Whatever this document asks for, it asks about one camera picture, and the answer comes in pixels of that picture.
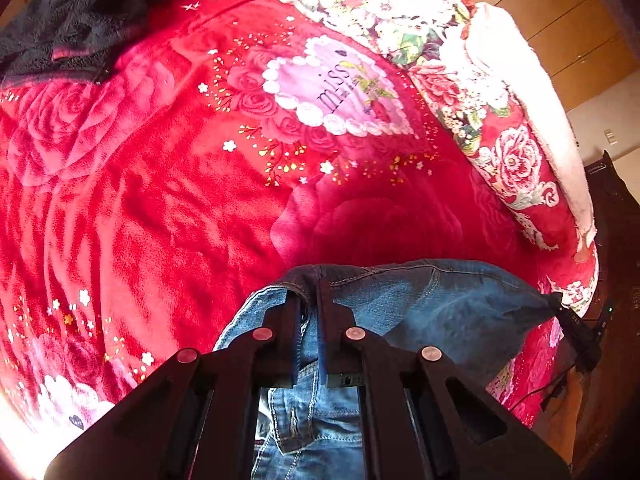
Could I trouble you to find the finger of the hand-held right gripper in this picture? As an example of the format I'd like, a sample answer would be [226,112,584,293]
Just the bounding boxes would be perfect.
[550,292,602,373]

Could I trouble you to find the black cable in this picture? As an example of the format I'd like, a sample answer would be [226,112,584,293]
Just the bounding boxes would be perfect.
[507,377,568,413]

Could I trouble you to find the dark fleece garment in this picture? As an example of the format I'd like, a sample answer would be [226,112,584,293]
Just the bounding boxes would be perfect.
[0,0,193,88]

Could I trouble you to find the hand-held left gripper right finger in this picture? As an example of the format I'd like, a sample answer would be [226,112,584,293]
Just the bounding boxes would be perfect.
[316,278,572,480]

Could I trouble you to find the dark wooden cabinet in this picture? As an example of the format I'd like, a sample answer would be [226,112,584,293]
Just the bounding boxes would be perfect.
[582,150,640,313]

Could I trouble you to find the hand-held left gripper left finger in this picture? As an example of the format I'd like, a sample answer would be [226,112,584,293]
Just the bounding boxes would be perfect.
[44,292,306,480]

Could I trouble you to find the blue denim pants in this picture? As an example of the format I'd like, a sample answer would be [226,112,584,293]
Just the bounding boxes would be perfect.
[212,259,563,480]

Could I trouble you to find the red rose printed blanket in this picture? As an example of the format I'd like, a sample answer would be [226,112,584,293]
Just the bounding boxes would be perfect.
[0,0,563,441]

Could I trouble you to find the wooden wardrobe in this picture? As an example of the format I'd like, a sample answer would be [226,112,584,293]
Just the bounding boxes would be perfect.
[422,0,623,111]

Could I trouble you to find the floral quilt with white lining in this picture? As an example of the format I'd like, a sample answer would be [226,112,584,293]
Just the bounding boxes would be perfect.
[220,0,601,318]

